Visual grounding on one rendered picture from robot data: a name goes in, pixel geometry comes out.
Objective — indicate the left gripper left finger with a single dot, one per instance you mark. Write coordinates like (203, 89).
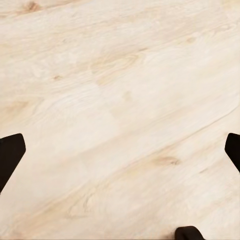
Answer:
(12, 149)

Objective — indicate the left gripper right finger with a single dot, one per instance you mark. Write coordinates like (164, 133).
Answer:
(232, 148)

